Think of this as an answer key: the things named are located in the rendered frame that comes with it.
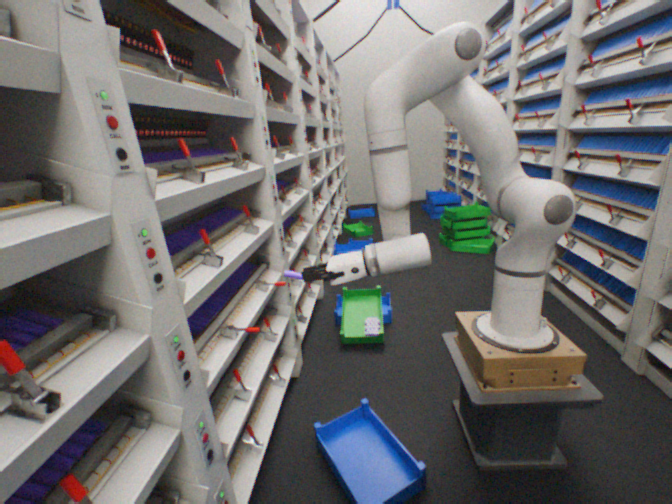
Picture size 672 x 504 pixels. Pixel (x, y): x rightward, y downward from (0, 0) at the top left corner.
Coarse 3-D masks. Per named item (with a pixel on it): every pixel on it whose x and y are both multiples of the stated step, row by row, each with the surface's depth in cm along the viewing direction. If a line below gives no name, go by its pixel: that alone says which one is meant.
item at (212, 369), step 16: (256, 256) 122; (272, 272) 121; (272, 288) 112; (256, 304) 99; (240, 320) 90; (192, 336) 80; (240, 336) 84; (208, 352) 76; (224, 352) 78; (208, 368) 72; (224, 368) 77; (208, 384) 68
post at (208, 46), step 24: (216, 0) 96; (240, 0) 96; (192, 48) 101; (216, 48) 100; (216, 72) 102; (240, 72) 102; (216, 120) 107; (240, 120) 107; (264, 144) 111; (240, 192) 115; (264, 192) 114; (288, 336) 133
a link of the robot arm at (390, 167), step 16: (384, 160) 74; (400, 160) 74; (384, 176) 76; (400, 176) 75; (384, 192) 77; (400, 192) 76; (384, 208) 80; (400, 208) 80; (384, 224) 91; (400, 224) 90; (384, 240) 92
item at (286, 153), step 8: (272, 136) 174; (288, 136) 158; (272, 144) 159; (280, 144) 169; (288, 144) 173; (296, 144) 175; (304, 144) 174; (272, 152) 118; (280, 152) 135; (288, 152) 160; (296, 152) 160; (304, 152) 176; (280, 160) 132; (288, 160) 142; (296, 160) 159; (280, 168) 132; (288, 168) 146
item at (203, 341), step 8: (264, 264) 120; (256, 272) 113; (248, 280) 106; (256, 280) 110; (248, 288) 102; (240, 296) 97; (232, 304) 92; (224, 312) 88; (232, 312) 92; (216, 320) 84; (224, 320) 86; (232, 320) 88; (208, 328) 80; (216, 328) 81; (208, 336) 78; (216, 336) 80; (200, 344) 75; (200, 352) 74
